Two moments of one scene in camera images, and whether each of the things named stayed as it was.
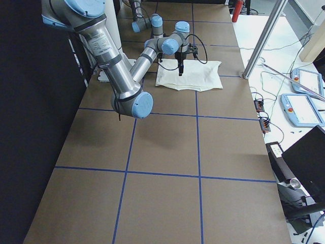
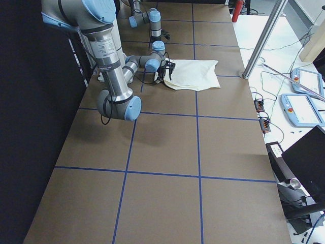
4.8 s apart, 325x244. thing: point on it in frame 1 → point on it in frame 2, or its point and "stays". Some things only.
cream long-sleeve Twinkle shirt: x=197 y=75 stays
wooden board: x=315 y=44 stays
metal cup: x=295 y=183 stays
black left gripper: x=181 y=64 → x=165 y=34
